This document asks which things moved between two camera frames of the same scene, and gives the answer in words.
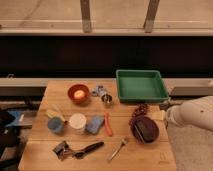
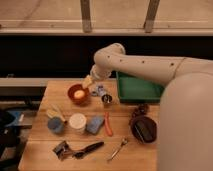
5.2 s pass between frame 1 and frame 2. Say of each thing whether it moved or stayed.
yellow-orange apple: stayed
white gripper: moved
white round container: stayed
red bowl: stayed
